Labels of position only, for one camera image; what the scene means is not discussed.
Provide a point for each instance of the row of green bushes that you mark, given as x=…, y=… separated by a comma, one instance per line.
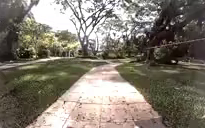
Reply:
x=40, y=43

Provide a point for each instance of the reddish stone slab path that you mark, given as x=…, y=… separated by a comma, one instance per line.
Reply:
x=103, y=96

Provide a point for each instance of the bare branching tree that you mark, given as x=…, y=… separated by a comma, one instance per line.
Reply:
x=85, y=46

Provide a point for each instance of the large dark tree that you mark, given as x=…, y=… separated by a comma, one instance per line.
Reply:
x=163, y=36

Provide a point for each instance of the tall leaning tree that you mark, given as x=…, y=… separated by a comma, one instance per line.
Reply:
x=11, y=43

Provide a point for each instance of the grass lawn with leaves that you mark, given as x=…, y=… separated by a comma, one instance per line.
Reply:
x=176, y=90

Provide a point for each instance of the row of trees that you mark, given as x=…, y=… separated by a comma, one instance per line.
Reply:
x=123, y=46

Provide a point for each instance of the shaded grass lawn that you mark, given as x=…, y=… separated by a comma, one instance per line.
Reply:
x=40, y=83

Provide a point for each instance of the grey side path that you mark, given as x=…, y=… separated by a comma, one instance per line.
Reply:
x=10, y=65

